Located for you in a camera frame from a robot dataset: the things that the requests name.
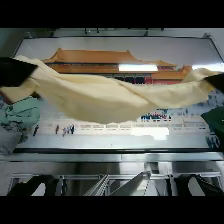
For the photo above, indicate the cream T-shirt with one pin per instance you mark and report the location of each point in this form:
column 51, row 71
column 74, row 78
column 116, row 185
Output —
column 100, row 96

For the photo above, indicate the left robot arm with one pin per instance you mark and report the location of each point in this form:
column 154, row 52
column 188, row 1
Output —
column 13, row 71

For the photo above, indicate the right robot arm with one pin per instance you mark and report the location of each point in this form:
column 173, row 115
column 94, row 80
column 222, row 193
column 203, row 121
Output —
column 216, row 81

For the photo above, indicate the mint green garment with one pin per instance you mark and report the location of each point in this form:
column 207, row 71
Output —
column 23, row 113

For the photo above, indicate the dark green garment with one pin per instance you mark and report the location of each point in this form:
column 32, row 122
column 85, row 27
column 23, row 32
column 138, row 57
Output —
column 215, row 125

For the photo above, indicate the grey garment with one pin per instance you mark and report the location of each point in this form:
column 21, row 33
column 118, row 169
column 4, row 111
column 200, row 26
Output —
column 10, row 138

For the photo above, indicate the silver frame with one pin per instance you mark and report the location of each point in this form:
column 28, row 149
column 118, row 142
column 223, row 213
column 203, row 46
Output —
column 100, row 166

